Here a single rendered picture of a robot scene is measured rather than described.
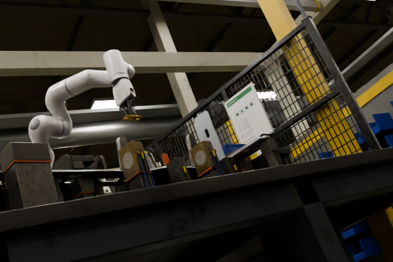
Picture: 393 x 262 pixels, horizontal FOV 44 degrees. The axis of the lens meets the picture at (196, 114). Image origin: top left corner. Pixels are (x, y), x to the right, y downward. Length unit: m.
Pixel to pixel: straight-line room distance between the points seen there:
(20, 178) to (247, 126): 1.45
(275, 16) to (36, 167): 1.60
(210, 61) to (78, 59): 1.73
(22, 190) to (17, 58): 3.86
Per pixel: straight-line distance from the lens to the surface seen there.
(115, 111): 10.54
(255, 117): 2.57
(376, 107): 3.50
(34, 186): 1.47
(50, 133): 2.35
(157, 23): 11.73
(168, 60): 5.86
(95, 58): 5.48
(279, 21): 2.62
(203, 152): 1.95
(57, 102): 2.38
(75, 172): 1.74
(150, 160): 2.31
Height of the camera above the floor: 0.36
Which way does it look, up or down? 24 degrees up
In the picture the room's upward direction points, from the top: 21 degrees counter-clockwise
